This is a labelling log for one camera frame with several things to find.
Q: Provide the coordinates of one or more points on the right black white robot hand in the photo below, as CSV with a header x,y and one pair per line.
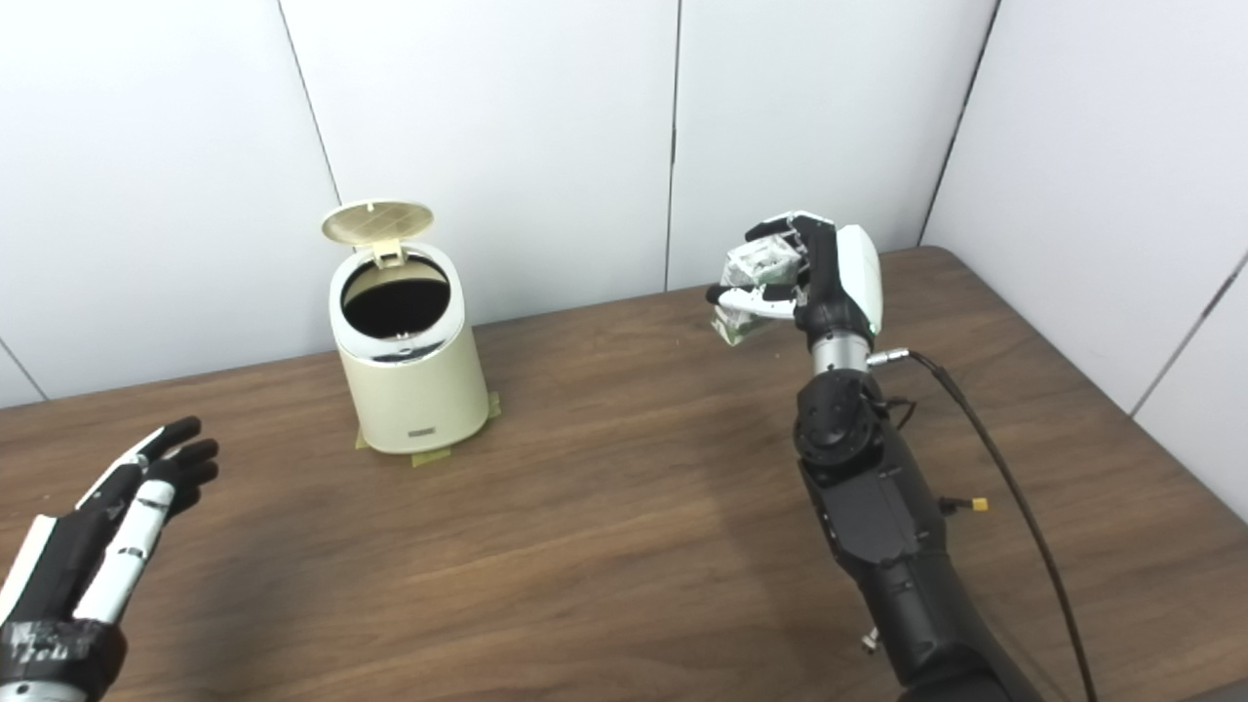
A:
x,y
838,283

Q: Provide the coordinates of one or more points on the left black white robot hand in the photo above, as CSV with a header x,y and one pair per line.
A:
x,y
58,575

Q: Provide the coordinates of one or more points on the white green milk carton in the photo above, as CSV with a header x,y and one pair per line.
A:
x,y
760,263

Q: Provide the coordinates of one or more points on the cream-colored plastic bin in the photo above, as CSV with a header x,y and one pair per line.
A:
x,y
419,400

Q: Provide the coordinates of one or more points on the cream round bin lid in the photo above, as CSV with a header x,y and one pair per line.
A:
x,y
375,222

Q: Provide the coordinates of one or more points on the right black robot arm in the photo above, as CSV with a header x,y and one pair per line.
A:
x,y
877,526

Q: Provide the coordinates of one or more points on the small yellow plug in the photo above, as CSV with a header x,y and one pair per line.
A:
x,y
978,504

